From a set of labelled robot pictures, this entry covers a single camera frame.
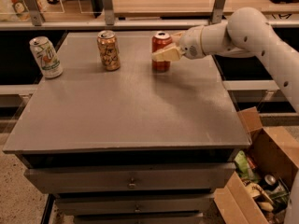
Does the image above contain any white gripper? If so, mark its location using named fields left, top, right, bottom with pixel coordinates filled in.
left=151, top=26, right=205, bottom=62

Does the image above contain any red coke can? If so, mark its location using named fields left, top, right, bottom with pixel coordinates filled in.
left=151, top=31, right=173, bottom=73

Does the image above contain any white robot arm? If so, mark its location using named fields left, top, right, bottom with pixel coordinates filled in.
left=152, top=7, right=299, bottom=111

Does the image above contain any gold soda can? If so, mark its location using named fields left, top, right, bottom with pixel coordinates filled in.
left=97, top=30, right=121, bottom=71

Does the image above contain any white green 7up can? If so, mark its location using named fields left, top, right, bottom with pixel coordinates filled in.
left=29, top=36, right=63, bottom=78

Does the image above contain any silver can in box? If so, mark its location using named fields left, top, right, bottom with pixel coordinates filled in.
left=260, top=175, right=278, bottom=190

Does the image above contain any wooden desk top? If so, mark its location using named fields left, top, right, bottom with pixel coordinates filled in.
left=112, top=0, right=299, bottom=17

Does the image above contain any grey drawer cabinet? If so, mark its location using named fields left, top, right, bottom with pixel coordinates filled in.
left=4, top=32, right=249, bottom=224

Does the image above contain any green snack bag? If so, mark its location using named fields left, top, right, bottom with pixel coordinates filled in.
left=235, top=150, right=258, bottom=182

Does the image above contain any top drawer brass knob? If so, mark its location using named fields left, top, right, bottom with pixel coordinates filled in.
left=127, top=177, right=136, bottom=189

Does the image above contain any drawer brass knob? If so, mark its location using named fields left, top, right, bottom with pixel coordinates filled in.
left=135, top=205, right=141, bottom=213
left=127, top=177, right=136, bottom=189

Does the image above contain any cardboard box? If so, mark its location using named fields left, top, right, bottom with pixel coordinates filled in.
left=215, top=107, right=299, bottom=224

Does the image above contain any orange white snack bag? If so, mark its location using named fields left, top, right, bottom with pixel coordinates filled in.
left=0, top=0, right=30, bottom=21

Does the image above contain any right metal bracket post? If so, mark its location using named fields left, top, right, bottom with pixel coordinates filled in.
left=210, top=0, right=226, bottom=24

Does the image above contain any metal bracket post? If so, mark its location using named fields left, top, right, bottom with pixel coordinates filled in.
left=102, top=0, right=115, bottom=25
left=24, top=0, right=44, bottom=26
left=210, top=0, right=226, bottom=24

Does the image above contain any middle metal bracket post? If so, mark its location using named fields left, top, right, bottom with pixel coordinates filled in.
left=102, top=0, right=115, bottom=25

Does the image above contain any left metal bracket post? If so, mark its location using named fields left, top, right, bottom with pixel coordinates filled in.
left=24, top=0, right=44, bottom=26

